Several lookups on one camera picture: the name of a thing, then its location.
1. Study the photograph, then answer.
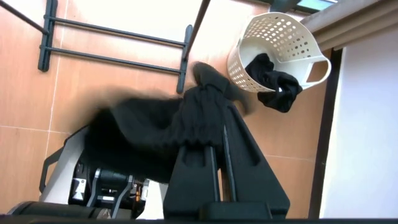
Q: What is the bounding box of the window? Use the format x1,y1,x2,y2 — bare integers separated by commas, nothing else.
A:
270,0,338,13

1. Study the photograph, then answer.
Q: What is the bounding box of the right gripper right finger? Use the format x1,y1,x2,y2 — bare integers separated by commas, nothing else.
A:
222,104,290,218

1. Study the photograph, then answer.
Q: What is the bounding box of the white laundry basket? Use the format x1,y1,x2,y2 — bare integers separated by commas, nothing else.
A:
226,11,332,94

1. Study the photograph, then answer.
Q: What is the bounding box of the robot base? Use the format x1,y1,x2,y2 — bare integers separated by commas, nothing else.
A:
7,126,170,220

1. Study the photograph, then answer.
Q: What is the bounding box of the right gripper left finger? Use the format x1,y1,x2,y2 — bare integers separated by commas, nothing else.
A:
163,145,221,218

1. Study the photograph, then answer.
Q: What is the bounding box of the beige curtain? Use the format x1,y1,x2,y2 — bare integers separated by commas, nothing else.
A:
300,0,398,52

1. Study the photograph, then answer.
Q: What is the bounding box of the black clothes rack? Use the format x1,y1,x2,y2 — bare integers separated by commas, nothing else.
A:
0,0,212,94

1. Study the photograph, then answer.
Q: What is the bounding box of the black garment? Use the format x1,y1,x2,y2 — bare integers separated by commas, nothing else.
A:
83,61,249,184

